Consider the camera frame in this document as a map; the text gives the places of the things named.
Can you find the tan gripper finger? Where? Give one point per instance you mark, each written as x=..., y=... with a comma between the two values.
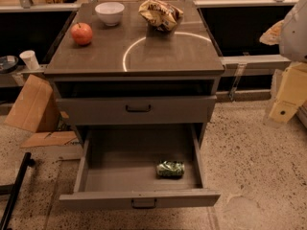
x=272, y=35
x=291, y=94

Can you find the green soda can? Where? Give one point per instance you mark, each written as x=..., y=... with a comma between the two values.
x=170, y=169

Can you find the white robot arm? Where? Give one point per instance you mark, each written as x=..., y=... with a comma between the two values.
x=290, y=34

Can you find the grey drawer cabinet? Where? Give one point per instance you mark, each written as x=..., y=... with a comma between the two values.
x=134, y=60

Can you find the open grey middle drawer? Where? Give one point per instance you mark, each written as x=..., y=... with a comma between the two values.
x=118, y=169

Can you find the closed grey top drawer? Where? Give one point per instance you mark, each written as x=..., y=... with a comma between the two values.
x=128, y=111

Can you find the yellow chip bag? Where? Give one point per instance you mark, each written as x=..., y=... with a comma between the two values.
x=160, y=15

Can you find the white bowl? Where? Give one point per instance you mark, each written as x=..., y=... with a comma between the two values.
x=110, y=13

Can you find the red apple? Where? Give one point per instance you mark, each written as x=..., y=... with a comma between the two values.
x=81, y=33

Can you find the flat cardboard sheet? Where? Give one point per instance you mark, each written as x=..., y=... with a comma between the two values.
x=45, y=139

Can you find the white paper cup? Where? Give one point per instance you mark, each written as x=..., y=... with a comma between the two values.
x=30, y=60

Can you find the brown cardboard box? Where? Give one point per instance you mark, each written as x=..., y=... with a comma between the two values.
x=35, y=109

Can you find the black metal stand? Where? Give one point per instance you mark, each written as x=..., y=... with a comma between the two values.
x=13, y=190

